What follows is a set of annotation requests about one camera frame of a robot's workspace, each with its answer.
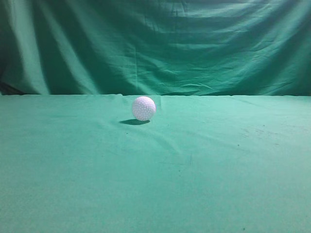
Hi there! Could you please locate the green table cloth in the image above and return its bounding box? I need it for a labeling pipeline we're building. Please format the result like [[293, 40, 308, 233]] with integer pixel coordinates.
[[0, 95, 311, 233]]

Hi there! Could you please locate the green backdrop cloth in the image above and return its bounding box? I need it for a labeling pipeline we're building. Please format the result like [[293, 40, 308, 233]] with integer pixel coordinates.
[[0, 0, 311, 96]]

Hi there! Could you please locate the white dimpled golf ball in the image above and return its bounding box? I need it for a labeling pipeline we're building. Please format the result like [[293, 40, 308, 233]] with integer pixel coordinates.
[[132, 96, 156, 121]]

